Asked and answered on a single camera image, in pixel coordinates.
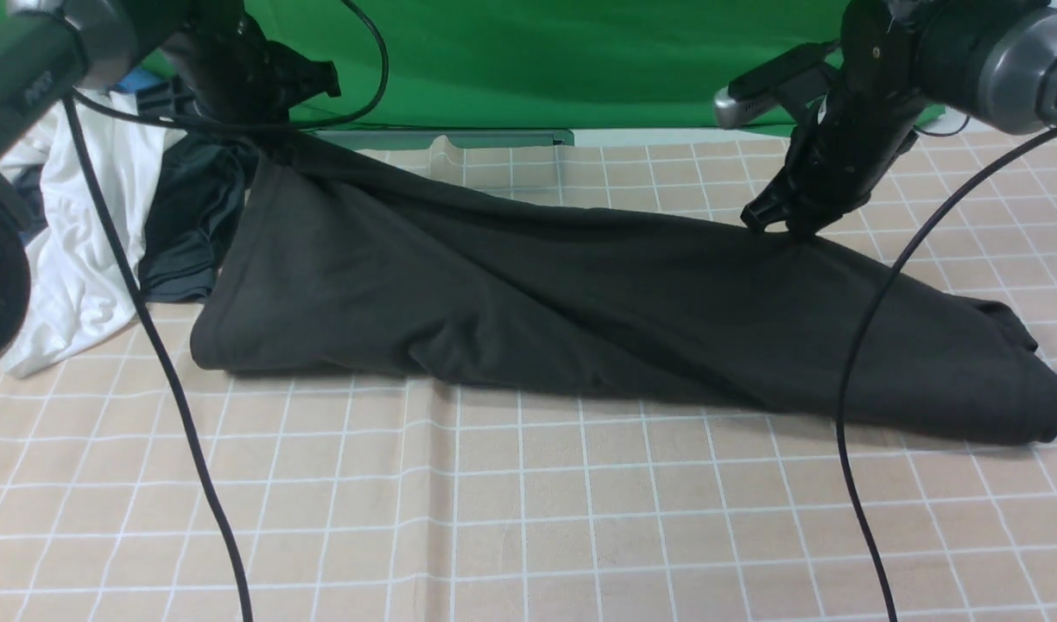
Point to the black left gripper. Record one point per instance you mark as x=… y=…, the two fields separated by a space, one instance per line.
x=236 y=74

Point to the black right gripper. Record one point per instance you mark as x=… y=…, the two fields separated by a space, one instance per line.
x=851 y=139

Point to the dark gray long-sleeve shirt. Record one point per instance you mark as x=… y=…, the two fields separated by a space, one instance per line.
x=343 y=260

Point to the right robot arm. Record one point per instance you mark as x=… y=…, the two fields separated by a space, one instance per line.
x=993 y=61

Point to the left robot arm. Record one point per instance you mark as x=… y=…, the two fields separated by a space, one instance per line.
x=47 y=48

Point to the blue garment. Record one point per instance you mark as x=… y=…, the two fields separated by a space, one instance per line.
x=137 y=80

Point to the dark teal garment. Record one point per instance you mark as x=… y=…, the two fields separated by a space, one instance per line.
x=193 y=220

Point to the green backdrop cloth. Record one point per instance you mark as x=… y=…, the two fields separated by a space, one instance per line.
x=578 y=65

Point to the white garment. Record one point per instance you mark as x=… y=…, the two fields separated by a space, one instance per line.
x=78 y=298

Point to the beige checkered tablecloth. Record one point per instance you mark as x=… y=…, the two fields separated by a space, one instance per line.
x=386 y=499

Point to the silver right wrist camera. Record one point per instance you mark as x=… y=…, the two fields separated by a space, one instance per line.
x=792 y=81

